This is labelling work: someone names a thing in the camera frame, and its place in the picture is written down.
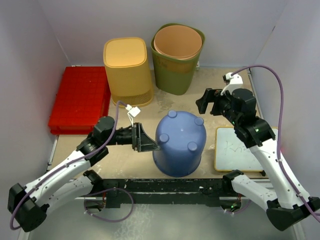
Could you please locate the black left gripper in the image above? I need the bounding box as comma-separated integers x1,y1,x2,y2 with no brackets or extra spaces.
104,122,160,152

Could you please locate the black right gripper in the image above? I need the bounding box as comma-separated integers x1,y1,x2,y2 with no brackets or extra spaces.
196,88,240,126

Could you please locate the blue plastic bucket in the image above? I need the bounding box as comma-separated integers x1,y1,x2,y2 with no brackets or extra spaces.
152,110,207,178

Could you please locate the red plastic tray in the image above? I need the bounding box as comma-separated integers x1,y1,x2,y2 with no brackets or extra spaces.
48,66,111,135

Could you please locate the yellow ribbed waste basket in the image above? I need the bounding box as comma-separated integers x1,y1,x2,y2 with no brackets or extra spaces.
103,37,154,107

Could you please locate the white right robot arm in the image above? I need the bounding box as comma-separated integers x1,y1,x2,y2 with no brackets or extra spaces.
195,88,320,231

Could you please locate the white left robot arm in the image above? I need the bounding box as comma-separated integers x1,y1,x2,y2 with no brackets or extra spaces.
7,116,160,232

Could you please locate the pink inner bin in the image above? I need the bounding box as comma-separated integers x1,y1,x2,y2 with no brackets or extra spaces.
153,25,203,60

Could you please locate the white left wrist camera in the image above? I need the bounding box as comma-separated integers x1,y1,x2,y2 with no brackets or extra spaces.
125,104,141,127

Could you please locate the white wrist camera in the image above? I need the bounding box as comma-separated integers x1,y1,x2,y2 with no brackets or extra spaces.
220,72,243,96
125,104,141,127

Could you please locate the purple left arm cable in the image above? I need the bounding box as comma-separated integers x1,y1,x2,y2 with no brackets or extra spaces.
9,100,128,230

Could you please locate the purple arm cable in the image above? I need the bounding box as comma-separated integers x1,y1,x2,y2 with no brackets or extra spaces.
9,100,128,230
231,64,320,224

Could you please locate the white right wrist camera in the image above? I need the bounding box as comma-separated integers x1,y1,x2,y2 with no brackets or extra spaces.
220,72,243,96

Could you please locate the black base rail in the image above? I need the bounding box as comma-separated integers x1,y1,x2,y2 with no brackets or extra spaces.
84,177,252,209

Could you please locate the small whiteboard with orange frame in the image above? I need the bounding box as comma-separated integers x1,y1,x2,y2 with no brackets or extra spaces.
214,127,264,172

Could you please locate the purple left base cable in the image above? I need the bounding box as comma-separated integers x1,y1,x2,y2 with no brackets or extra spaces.
83,187,135,223

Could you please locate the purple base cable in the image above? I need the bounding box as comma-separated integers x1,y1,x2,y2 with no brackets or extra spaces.
83,187,135,223
223,197,251,216

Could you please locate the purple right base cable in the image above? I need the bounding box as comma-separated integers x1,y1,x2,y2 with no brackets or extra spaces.
223,197,251,216

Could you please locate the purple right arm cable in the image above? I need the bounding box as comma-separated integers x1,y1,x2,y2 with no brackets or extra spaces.
231,64,320,224

